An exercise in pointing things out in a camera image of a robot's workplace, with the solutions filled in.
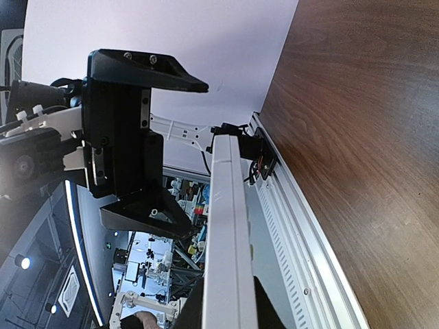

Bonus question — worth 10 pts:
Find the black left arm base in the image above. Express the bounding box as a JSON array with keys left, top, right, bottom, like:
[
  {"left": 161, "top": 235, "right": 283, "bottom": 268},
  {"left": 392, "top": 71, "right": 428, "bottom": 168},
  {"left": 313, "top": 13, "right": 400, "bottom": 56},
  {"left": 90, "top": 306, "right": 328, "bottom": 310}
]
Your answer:
[{"left": 206, "top": 123, "right": 278, "bottom": 186}]

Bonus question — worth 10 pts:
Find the white remote control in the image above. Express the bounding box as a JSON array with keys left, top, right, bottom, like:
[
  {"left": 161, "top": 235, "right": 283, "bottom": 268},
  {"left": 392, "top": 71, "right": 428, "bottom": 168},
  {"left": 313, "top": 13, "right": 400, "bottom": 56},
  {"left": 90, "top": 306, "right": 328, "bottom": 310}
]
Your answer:
[{"left": 202, "top": 135, "right": 258, "bottom": 329}]

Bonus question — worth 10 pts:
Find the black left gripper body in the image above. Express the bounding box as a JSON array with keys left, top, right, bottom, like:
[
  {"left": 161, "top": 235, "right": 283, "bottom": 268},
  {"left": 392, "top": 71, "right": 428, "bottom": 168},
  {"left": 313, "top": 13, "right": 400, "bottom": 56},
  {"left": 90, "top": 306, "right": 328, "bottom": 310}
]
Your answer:
[{"left": 82, "top": 79, "right": 163, "bottom": 198}]

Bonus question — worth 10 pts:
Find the front aluminium rail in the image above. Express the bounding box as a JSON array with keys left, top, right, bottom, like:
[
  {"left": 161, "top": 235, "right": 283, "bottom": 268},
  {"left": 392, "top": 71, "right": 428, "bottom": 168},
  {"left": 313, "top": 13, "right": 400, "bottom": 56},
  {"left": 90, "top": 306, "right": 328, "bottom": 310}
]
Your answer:
[{"left": 248, "top": 113, "right": 370, "bottom": 328}]

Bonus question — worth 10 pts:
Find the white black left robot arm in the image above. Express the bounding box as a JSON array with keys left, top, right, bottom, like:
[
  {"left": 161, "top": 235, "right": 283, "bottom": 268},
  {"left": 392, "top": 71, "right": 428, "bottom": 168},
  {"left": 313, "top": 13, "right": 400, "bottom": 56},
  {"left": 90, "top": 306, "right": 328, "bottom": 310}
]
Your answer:
[{"left": 82, "top": 49, "right": 262, "bottom": 239}]

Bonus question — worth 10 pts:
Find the person in grey shirt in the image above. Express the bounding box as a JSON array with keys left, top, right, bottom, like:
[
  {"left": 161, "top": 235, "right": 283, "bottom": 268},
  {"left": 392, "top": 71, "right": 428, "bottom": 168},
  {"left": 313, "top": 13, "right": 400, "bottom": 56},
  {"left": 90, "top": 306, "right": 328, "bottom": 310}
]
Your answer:
[{"left": 121, "top": 311, "right": 161, "bottom": 329}]

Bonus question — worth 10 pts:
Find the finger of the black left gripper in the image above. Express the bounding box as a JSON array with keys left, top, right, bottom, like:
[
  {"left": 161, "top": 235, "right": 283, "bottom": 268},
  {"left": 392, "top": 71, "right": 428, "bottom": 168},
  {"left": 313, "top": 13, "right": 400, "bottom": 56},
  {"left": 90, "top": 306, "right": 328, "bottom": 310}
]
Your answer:
[
  {"left": 99, "top": 186, "right": 192, "bottom": 240},
  {"left": 87, "top": 49, "right": 209, "bottom": 93}
]

